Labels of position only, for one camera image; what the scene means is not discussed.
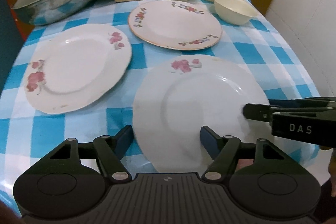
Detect white plate pink flowers front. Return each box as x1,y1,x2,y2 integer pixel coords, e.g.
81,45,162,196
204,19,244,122
133,55,272,173

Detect white plate pink flowers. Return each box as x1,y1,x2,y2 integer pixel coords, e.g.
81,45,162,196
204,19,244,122
133,55,272,173
23,24,131,114

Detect gold-rimmed floral plate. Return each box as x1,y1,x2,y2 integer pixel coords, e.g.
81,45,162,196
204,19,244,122
128,0,223,51

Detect right hand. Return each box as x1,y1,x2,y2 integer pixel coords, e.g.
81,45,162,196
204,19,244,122
322,148,336,197

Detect blue white checkered tablecloth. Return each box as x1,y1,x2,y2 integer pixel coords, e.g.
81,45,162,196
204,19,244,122
1,0,318,210

